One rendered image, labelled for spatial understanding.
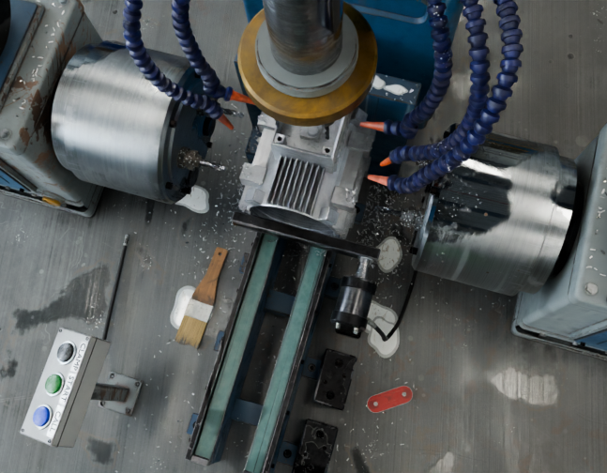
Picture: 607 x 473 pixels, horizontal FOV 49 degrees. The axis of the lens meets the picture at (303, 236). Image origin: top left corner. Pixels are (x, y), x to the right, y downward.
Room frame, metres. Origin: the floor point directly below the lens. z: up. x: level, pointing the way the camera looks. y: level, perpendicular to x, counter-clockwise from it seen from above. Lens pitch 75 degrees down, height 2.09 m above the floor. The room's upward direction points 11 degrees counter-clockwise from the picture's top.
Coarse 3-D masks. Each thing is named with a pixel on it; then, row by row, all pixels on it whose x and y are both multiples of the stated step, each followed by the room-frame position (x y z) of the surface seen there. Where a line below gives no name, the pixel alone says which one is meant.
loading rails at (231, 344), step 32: (256, 256) 0.30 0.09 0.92; (320, 256) 0.28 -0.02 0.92; (256, 288) 0.24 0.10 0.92; (320, 288) 0.22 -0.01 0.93; (256, 320) 0.19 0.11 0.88; (224, 352) 0.14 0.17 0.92; (288, 352) 0.12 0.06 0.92; (224, 384) 0.09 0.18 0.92; (288, 384) 0.07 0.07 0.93; (192, 416) 0.05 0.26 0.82; (224, 416) 0.03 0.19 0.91; (256, 416) 0.03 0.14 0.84; (288, 416) 0.02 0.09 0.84; (192, 448) -0.01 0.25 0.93; (256, 448) -0.03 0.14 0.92; (288, 448) -0.04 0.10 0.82
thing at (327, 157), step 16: (352, 112) 0.47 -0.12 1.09; (288, 128) 0.45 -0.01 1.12; (304, 128) 0.44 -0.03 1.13; (320, 128) 0.43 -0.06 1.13; (272, 144) 0.41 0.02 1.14; (288, 144) 0.42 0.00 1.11; (304, 144) 0.42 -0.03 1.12; (320, 144) 0.41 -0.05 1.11; (336, 144) 0.40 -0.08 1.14; (304, 160) 0.39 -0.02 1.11; (320, 160) 0.38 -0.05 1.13; (336, 160) 0.38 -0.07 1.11
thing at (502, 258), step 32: (448, 128) 0.42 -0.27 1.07; (480, 160) 0.32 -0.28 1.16; (512, 160) 0.31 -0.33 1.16; (544, 160) 0.31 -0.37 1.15; (448, 192) 0.28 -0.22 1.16; (480, 192) 0.27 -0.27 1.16; (512, 192) 0.26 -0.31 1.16; (544, 192) 0.25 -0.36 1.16; (416, 224) 0.27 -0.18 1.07; (448, 224) 0.24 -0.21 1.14; (480, 224) 0.23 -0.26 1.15; (512, 224) 0.22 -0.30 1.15; (544, 224) 0.21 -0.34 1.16; (416, 256) 0.22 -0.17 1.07; (448, 256) 0.20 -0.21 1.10; (480, 256) 0.19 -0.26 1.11; (512, 256) 0.18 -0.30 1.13; (544, 256) 0.17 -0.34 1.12; (512, 288) 0.14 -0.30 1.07
